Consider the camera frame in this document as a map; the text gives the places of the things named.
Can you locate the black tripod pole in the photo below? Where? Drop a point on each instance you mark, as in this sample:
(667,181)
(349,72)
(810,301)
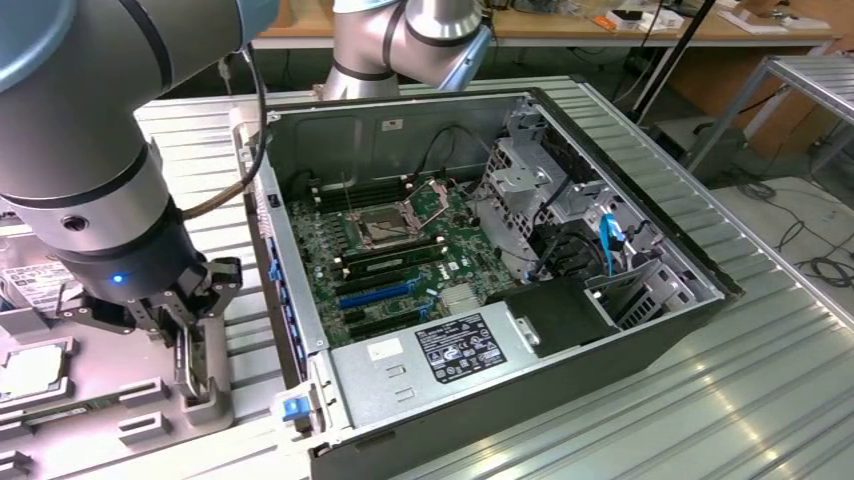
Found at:
(674,50)

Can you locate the disk with white label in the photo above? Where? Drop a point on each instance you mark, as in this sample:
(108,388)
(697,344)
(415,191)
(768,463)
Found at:
(30,280)

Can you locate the black plastic shroud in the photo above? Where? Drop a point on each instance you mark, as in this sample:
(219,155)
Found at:
(567,315)

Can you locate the black RAM slots bank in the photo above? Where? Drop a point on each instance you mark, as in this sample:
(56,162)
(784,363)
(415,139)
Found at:
(363,195)

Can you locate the black open PC case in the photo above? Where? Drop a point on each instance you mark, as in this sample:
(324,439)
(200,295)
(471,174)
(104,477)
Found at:
(601,355)

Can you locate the orange white box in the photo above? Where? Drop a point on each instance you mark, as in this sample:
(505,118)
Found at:
(634,20)

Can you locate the wooden desk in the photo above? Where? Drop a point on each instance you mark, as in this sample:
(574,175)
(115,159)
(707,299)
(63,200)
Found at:
(534,27)

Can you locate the thin locking lever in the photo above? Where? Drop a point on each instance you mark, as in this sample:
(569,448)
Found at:
(347,197)

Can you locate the CPU socket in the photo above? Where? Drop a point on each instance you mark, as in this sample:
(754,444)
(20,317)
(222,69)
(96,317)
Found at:
(387,231)

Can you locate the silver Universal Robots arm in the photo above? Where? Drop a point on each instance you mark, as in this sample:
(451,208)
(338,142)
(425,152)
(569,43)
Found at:
(80,125)

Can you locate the silver heat sink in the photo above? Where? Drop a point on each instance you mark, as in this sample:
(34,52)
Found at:
(459,296)

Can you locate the metal frame table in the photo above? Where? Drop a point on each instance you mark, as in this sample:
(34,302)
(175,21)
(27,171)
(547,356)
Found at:
(814,80)

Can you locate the blue expansion slot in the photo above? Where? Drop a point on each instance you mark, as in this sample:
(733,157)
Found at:
(374,297)

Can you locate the black expansion slot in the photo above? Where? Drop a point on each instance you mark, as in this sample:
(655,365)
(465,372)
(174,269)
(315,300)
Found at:
(370,287)
(387,326)

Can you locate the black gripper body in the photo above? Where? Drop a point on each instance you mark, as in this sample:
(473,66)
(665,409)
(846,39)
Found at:
(127,270)

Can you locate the metal socket cover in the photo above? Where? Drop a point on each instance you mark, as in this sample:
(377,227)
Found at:
(430,200)

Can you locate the blue case latch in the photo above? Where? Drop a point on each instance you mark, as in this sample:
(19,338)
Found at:
(294,407)

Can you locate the graphics card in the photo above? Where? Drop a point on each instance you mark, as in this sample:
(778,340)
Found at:
(191,360)

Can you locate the metal disk bay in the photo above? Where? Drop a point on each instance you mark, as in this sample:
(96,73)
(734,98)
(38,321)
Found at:
(527,185)

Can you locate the grey parts rack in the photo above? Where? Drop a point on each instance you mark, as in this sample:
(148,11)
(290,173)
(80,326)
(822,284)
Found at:
(100,365)

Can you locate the green motherboard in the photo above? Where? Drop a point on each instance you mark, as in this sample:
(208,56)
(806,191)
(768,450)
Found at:
(401,285)

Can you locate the black RAM stick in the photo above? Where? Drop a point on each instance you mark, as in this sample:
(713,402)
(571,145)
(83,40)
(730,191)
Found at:
(394,261)

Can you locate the black box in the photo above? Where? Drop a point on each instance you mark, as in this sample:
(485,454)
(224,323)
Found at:
(694,140)

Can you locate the CPU chip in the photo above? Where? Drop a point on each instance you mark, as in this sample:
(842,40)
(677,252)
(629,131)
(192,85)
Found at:
(27,372)

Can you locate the grey power supply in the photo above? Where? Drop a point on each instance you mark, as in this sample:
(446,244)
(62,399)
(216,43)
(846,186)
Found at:
(374,380)

